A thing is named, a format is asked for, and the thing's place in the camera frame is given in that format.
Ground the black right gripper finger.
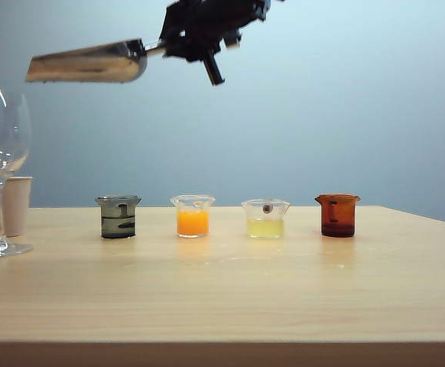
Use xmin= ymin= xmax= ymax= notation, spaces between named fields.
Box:
xmin=184 ymin=47 xmax=226 ymax=87
xmin=157 ymin=0 xmax=188 ymax=59

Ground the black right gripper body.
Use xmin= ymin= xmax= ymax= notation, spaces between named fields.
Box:
xmin=182 ymin=0 xmax=273 ymax=53

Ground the stainless steel ice scoop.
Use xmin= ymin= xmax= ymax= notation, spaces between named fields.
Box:
xmin=24 ymin=37 xmax=170 ymax=86

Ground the beaker with orange juice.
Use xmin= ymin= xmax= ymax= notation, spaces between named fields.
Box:
xmin=170 ymin=194 xmax=216 ymax=240

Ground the beaker with pale yellow liquid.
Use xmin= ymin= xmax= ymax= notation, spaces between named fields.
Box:
xmin=241 ymin=198 xmax=291 ymax=240

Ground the grey smoked glass beaker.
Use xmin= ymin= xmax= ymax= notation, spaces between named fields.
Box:
xmin=94 ymin=195 xmax=143 ymax=241

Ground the amber brown glass beaker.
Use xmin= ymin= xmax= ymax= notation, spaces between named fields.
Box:
xmin=313 ymin=193 xmax=362 ymax=239

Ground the clear wine glass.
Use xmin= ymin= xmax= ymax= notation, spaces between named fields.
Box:
xmin=0 ymin=88 xmax=34 ymax=260

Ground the beige paper cup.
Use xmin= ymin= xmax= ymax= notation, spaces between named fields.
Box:
xmin=1 ymin=176 xmax=34 ymax=238

